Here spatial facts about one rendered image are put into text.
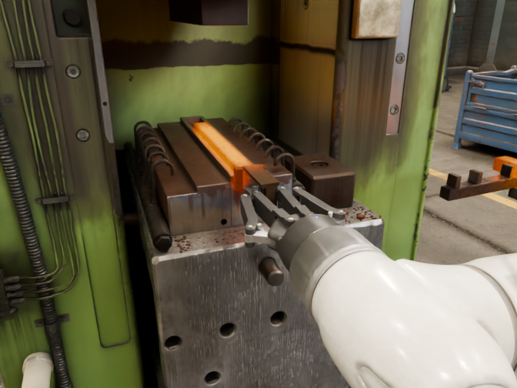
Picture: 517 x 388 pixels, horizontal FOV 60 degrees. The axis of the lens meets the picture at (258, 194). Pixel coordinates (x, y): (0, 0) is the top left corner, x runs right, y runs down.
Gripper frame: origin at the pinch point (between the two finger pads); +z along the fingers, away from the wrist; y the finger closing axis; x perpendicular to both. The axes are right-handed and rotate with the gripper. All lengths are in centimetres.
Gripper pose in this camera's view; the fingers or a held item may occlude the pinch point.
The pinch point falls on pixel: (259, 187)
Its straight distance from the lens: 63.7
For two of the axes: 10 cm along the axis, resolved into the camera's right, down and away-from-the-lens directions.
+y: 9.4, -1.3, 3.1
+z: -3.4, -3.9, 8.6
